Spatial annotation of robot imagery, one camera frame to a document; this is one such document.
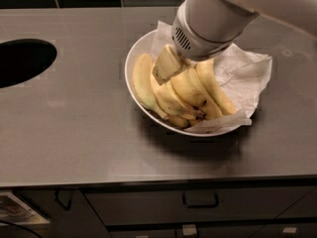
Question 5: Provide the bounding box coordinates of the lower hidden yellow banana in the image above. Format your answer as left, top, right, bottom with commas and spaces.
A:
188, 67, 222, 120

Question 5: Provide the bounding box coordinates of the grey drawer front centre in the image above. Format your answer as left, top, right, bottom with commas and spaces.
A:
87, 186, 317, 226

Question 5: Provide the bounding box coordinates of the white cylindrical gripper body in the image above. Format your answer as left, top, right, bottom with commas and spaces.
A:
171, 0, 258, 61

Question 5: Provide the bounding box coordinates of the white oval bowl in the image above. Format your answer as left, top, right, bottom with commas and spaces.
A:
125, 30, 252, 137

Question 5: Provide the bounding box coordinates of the grey cabinet door left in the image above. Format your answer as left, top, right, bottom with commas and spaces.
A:
15, 189, 110, 238

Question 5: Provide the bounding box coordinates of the open drawer with papers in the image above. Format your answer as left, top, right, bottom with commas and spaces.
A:
0, 191, 50, 225

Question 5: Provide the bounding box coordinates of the black drawer handle centre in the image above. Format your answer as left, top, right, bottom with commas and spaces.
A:
182, 191, 219, 209

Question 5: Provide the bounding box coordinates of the under yellow banana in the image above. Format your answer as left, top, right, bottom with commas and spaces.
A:
166, 82, 204, 126

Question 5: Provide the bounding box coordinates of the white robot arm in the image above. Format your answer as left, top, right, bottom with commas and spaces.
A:
153, 0, 317, 84

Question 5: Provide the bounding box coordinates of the white crumpled paper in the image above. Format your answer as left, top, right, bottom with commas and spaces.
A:
150, 20, 273, 135

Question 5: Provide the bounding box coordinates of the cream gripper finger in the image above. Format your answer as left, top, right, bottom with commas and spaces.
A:
153, 45, 190, 85

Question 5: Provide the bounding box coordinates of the black round sink hole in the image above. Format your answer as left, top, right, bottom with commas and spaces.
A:
0, 39, 57, 88

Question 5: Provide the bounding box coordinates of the black cable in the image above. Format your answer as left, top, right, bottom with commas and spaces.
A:
0, 219, 44, 238

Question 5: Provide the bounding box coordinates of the grey drawer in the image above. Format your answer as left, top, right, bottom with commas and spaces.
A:
87, 186, 317, 226
110, 223, 317, 238

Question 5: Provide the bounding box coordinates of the lower grey drawer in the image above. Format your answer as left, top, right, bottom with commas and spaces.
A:
110, 223, 317, 238

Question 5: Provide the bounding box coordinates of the black cabinet handle left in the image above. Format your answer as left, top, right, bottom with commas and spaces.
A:
54, 189, 72, 211

